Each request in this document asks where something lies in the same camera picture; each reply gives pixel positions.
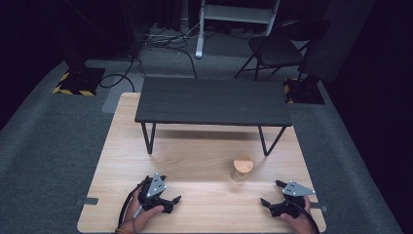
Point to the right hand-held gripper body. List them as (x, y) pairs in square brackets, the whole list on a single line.
[(293, 195)]

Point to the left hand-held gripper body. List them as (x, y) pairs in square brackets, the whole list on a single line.
[(156, 190)]

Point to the person's right hand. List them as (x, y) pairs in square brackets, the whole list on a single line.
[(300, 222)]

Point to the person's left hand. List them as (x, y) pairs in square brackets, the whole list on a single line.
[(142, 217)]

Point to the grey table edge clamp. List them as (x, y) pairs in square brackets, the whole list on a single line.
[(87, 201), (319, 206)]

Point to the glass jar with wooden lid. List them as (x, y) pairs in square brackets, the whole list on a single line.
[(242, 167)]

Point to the black shelf with metal legs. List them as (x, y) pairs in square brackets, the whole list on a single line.
[(211, 99)]

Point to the black folding chair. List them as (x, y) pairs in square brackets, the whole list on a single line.
[(279, 48)]

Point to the white metal stand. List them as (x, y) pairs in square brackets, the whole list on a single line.
[(233, 13)]

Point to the black yellow striped base plate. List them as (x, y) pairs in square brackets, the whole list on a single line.
[(81, 81), (305, 91)]

